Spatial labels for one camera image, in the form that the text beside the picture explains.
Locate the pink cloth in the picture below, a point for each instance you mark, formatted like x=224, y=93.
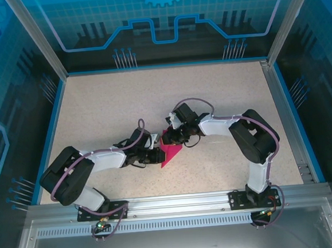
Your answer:
x=171, y=155

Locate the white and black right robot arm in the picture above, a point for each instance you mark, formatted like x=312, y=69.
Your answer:
x=215, y=127

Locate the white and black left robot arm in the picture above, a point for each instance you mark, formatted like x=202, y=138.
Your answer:
x=108, y=161

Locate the grey metal tray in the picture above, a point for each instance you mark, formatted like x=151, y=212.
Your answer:
x=175, y=246

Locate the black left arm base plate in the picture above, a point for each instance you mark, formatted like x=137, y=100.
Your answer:
x=117, y=205

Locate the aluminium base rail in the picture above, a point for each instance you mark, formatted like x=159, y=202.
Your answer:
x=178, y=206

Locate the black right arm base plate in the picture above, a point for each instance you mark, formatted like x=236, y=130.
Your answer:
x=236, y=200

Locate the blue printed enclosure panel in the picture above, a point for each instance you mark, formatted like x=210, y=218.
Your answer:
x=323, y=74
x=3, y=99
x=160, y=52

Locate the aluminium side rail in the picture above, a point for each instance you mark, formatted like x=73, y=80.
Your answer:
x=279, y=106

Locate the aluminium frame post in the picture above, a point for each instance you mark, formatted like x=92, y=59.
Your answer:
x=37, y=36
x=287, y=16

